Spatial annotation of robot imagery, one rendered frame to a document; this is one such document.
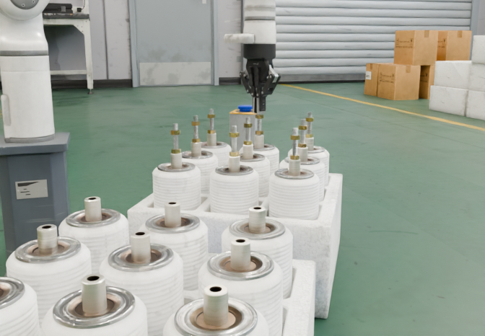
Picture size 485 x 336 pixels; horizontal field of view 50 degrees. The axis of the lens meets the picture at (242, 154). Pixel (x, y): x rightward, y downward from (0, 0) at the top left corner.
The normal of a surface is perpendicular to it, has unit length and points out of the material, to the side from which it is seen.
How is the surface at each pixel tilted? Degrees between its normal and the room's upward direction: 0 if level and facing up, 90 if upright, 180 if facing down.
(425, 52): 90
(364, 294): 0
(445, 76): 90
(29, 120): 90
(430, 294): 0
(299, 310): 0
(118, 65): 90
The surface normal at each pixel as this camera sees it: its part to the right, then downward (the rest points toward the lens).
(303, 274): 0.00, -0.98
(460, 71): -0.95, 0.07
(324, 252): -0.24, 0.21
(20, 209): 0.27, 0.18
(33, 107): 0.55, 0.18
